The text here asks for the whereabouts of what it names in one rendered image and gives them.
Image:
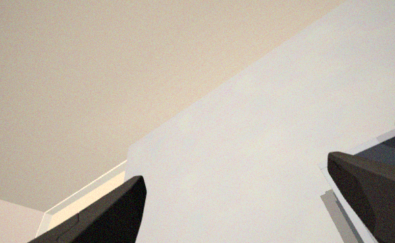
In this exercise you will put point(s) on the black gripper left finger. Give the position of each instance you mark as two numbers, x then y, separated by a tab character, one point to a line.
116	217

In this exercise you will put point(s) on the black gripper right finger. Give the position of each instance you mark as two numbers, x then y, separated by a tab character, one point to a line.
369	188

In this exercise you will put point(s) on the grey box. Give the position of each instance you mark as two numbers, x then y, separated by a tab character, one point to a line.
380	149

